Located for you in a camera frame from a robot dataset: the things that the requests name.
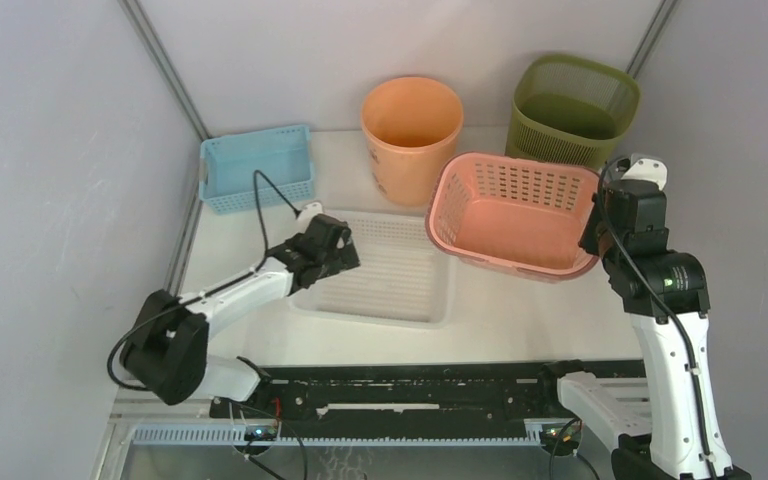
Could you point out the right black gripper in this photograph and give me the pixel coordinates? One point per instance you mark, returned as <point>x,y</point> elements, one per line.
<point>588,239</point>

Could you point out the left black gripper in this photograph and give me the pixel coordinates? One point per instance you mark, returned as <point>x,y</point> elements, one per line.
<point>344,257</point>

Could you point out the white plastic basket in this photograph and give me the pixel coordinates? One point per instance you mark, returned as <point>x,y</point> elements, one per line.
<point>402,280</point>

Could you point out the pink plastic basket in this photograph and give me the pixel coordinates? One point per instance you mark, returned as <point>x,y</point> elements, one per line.
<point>514,216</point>

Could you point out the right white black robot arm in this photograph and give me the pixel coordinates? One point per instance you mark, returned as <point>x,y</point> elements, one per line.
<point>665,294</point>

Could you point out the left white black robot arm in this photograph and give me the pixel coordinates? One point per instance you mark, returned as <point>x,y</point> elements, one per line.
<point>166,350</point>

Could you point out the blue plastic basket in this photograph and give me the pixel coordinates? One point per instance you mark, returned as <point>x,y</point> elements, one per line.
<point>240,171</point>

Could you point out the green mesh waste bin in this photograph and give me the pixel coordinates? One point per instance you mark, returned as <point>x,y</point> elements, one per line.
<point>570,110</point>

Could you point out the orange round bin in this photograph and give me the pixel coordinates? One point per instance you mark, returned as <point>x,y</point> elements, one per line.
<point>411,125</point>

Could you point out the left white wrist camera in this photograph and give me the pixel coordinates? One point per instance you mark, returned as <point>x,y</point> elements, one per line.
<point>307,213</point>

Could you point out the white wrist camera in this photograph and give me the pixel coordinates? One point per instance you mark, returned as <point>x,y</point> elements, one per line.
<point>643,167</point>
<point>307,213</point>

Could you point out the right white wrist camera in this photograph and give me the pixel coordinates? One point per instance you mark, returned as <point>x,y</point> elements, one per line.
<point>643,167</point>

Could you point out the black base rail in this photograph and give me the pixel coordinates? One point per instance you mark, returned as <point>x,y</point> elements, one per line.
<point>446,402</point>

